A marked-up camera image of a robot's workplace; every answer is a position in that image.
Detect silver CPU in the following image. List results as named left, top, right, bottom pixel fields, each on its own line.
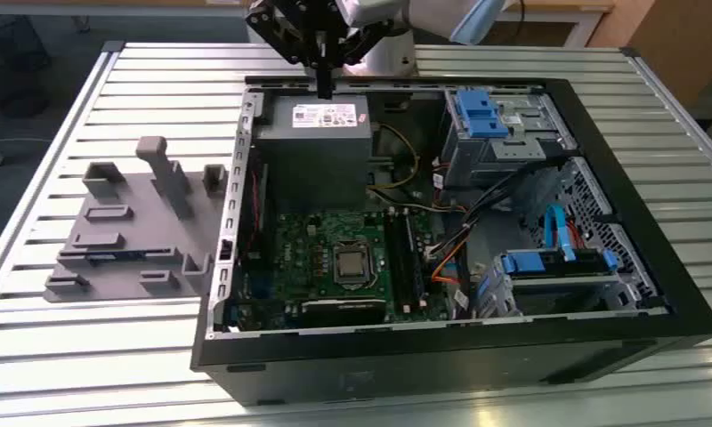
left=334, top=252, right=367, bottom=278

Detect grey parts rack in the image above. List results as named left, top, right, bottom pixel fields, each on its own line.
left=41, top=135, right=232, bottom=304

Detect silver drive cage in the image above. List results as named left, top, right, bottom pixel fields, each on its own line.
left=442, top=88, right=578, bottom=188

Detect orange yellow red wires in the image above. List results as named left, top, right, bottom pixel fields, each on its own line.
left=430, top=242, right=471, bottom=286

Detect brown wooden cabinet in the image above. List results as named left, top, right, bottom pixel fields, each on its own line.
left=587, top=0, right=712, bottom=121

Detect white framed wooden desk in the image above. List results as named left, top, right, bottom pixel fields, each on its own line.
left=200, top=0, right=618, bottom=48

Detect silver disk bay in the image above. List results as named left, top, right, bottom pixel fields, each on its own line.
left=491, top=248, right=648, bottom=317

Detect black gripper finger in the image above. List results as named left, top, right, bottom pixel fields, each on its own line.
left=243, top=0, right=327, bottom=100
left=326, top=26, right=394, bottom=100

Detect blue disk carrier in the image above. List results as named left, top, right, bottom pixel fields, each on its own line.
left=502, top=248, right=619, bottom=280

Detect black cable bundle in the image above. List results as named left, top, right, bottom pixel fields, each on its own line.
left=427, top=157, right=571, bottom=263

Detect black graphics card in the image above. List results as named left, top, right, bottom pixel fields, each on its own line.
left=299, top=298, right=388, bottom=325

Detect yellow black power wires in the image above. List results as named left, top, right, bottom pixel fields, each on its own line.
left=366, top=124, right=422, bottom=192

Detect black PC case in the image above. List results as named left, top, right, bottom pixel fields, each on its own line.
left=188, top=74, right=712, bottom=408

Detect green motherboard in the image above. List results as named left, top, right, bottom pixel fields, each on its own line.
left=236, top=208, right=470, bottom=326

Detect blue plastic drive latch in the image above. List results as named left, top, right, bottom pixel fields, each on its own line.
left=458, top=90, right=515, bottom=139

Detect black office chair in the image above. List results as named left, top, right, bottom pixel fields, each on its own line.
left=0, top=12, right=53, bottom=119

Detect grey power supply unit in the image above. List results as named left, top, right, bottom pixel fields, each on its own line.
left=253, top=93, right=374, bottom=213

